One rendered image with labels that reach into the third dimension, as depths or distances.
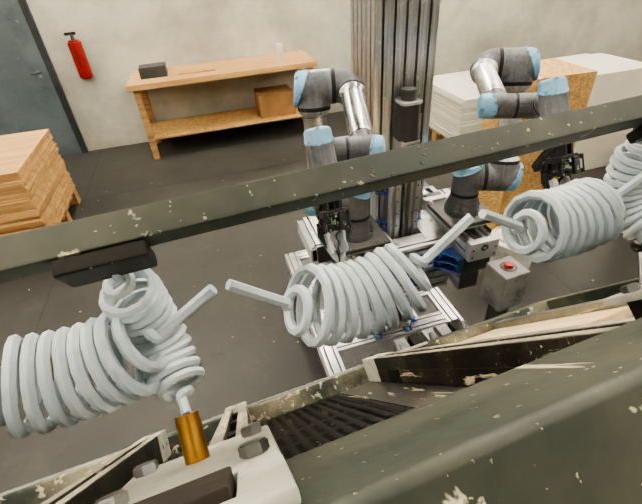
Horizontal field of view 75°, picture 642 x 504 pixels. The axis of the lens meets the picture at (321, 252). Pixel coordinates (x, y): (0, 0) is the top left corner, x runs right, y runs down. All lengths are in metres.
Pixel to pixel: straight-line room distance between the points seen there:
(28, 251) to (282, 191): 0.14
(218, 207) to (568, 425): 0.20
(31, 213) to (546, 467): 4.04
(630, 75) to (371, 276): 4.69
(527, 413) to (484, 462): 0.03
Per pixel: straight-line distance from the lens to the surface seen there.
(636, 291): 0.49
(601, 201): 0.42
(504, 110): 1.45
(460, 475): 0.18
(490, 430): 0.19
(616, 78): 4.83
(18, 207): 4.12
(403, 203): 1.87
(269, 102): 5.64
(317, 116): 1.54
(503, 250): 2.97
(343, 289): 0.30
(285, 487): 0.18
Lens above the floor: 2.02
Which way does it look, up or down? 36 degrees down
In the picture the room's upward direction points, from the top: 4 degrees counter-clockwise
